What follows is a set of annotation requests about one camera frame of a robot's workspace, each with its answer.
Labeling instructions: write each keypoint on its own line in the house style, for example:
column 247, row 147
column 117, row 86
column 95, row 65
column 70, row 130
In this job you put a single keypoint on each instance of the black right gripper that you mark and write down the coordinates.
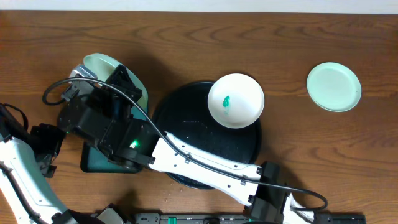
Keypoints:
column 113, row 90

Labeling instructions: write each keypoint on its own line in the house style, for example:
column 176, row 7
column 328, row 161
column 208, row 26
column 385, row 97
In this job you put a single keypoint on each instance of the mint green plate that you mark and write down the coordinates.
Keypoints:
column 334, row 87
column 103, row 65

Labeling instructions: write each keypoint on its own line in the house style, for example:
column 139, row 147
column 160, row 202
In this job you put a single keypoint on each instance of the white plate with green stain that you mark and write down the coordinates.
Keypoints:
column 236, row 101

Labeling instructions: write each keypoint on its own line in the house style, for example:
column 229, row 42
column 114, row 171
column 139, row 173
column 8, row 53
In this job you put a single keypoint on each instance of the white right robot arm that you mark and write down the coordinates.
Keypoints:
column 254, row 186

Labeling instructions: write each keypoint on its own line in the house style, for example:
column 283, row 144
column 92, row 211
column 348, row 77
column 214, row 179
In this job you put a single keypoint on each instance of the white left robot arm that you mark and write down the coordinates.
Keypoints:
column 26, row 164

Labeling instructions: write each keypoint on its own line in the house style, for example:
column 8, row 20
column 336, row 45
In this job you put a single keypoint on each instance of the dark teal rectangular tray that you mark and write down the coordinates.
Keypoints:
column 99, row 161

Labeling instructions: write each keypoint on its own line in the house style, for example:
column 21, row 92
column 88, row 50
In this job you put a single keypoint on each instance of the round black tray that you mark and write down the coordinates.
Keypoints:
column 185, row 114

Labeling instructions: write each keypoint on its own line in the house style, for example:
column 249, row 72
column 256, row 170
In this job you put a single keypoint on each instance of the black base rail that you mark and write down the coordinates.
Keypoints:
column 109, row 216

